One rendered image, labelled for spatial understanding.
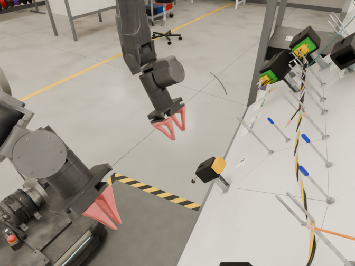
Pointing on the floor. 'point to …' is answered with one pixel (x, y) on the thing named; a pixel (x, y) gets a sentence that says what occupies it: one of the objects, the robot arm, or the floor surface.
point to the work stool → (164, 22)
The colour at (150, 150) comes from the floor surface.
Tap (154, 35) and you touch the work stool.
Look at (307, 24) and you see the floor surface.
